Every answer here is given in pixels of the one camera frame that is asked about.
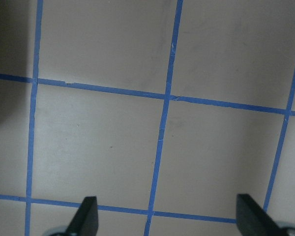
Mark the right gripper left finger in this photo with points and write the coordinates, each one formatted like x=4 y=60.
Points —
x=85 y=221

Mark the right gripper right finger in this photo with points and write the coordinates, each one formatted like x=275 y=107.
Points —
x=252 y=220

